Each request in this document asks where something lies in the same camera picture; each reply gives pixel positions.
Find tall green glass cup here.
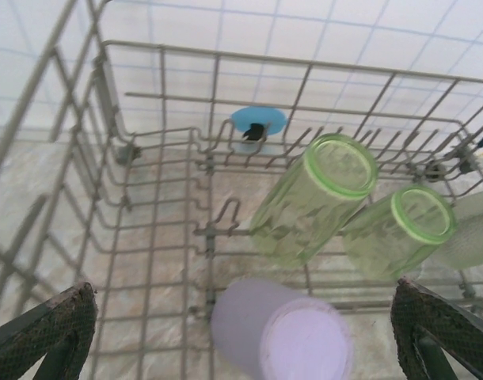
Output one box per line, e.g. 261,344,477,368
249,133,379,267

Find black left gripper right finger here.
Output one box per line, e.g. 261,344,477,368
390,275,483,380

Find purple plastic cup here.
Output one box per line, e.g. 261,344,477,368
209,276,356,380

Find short green glass cup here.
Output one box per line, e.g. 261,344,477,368
342,184,458,282

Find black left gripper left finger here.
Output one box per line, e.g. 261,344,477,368
0,281,98,380

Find fish blue oval sticker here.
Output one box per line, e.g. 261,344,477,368
229,105,288,154

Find pale frosted green cup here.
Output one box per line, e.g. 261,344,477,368
431,188,483,270

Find grey wire dish rack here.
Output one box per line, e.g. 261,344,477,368
0,0,483,380

